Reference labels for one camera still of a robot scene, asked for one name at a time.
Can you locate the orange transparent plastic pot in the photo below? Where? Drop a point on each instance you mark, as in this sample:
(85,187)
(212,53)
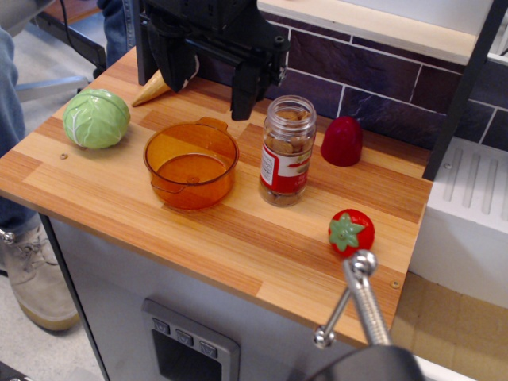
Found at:
(192,165)

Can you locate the red toy strawberry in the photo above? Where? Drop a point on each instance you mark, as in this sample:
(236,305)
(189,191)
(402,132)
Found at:
(349,231)

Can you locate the grey oven control panel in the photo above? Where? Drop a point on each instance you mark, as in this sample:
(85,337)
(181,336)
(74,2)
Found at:
(183,349)

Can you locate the toy ice cream cone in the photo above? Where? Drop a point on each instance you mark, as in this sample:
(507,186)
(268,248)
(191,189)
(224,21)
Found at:
(156,86)

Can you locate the green toy cabbage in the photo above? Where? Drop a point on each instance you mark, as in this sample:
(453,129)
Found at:
(96,119)

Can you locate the black shelf post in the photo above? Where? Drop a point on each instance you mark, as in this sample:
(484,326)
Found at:
(479,56)

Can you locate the clear almond jar red label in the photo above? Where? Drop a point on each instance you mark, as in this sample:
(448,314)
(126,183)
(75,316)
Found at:
(289,135)

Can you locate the blue jeans leg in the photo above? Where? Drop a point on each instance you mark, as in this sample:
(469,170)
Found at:
(118,28)
(15,218)

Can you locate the beige suede shoe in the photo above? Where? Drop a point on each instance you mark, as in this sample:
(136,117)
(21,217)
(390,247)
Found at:
(37,282)

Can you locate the dark red dome cap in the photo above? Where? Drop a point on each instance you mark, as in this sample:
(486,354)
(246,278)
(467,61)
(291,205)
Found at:
(343,142)

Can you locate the metal clamp screw handle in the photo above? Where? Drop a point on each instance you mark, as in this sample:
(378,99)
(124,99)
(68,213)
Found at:
(357,271)

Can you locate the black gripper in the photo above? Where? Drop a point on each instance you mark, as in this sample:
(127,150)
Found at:
(234,32)

